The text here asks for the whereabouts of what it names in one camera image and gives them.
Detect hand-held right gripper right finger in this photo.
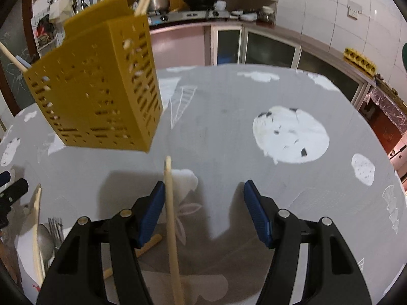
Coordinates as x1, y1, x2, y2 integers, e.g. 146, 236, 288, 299
243, 179, 372, 305

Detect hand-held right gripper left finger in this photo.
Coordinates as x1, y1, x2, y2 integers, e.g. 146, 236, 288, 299
36, 180, 166, 305

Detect metal spoon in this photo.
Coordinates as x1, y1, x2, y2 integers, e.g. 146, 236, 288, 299
36, 223, 56, 272

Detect metal fork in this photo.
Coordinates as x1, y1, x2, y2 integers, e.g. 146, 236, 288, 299
48, 217, 64, 250

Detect yellow perforated utensil holder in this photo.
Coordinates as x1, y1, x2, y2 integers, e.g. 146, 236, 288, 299
23, 0, 164, 155

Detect grey printed tablecloth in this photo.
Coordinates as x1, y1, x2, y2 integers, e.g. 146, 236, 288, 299
0, 64, 407, 305

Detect brown door with frosted glass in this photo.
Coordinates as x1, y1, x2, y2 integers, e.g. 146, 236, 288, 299
0, 0, 40, 118

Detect kitchen counter cabinet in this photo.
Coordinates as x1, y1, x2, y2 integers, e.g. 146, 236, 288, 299
149, 19, 377, 102

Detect plastic covered side table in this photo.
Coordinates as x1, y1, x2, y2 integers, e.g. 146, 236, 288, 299
359, 74, 407, 178

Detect white hanging cloth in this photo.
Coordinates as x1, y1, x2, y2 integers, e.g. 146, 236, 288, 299
48, 0, 75, 23

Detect yellow egg carton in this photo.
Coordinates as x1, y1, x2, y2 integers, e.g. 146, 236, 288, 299
343, 48, 377, 77

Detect glass jar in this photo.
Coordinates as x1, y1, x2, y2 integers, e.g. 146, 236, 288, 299
258, 6, 274, 23

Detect small white bowls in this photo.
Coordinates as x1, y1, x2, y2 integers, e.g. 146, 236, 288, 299
230, 9, 258, 22

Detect steel pot with lid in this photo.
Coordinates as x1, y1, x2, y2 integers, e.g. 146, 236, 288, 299
147, 0, 175, 13

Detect black wok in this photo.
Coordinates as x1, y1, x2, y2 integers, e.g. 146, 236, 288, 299
182, 0, 233, 10

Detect wire basket with scrubbers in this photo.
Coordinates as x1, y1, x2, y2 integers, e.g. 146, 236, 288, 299
36, 16, 54, 50

